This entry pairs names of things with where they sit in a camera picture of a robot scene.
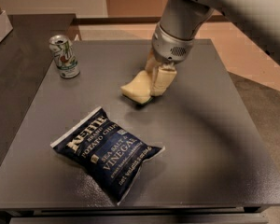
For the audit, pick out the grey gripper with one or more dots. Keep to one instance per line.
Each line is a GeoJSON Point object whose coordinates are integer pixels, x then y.
{"type": "Point", "coordinates": [168, 48]}

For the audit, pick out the yellow sponge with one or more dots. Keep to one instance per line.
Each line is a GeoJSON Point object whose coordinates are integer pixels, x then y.
{"type": "Point", "coordinates": [138, 89]}

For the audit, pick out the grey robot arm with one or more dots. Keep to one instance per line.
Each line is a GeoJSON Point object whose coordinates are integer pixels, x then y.
{"type": "Point", "coordinates": [249, 47]}

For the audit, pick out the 7up soda can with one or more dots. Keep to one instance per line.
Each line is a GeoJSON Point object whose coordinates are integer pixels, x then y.
{"type": "Point", "coordinates": [63, 56]}

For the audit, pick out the dark blue potato chip bag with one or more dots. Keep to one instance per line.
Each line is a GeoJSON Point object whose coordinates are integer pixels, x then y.
{"type": "Point", "coordinates": [112, 156]}

